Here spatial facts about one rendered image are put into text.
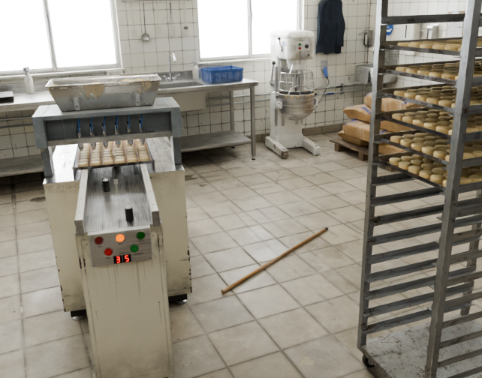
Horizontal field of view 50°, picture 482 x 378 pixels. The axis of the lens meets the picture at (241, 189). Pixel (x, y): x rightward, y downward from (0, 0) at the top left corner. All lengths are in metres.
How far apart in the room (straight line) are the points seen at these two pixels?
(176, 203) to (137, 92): 0.62
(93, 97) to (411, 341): 1.94
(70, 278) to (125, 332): 0.75
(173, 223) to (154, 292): 0.71
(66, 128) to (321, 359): 1.73
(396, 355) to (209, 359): 0.89
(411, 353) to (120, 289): 1.33
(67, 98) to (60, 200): 0.52
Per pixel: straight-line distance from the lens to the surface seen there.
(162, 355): 2.41
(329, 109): 7.12
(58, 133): 2.78
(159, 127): 2.78
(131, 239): 2.08
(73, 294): 3.02
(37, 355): 2.95
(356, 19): 7.21
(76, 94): 2.70
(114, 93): 2.70
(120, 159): 2.75
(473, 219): 2.64
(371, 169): 2.17
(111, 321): 2.29
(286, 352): 2.74
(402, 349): 2.58
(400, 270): 2.47
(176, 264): 2.97
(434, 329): 2.07
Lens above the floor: 1.65
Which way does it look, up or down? 20 degrees down
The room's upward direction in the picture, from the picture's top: 2 degrees counter-clockwise
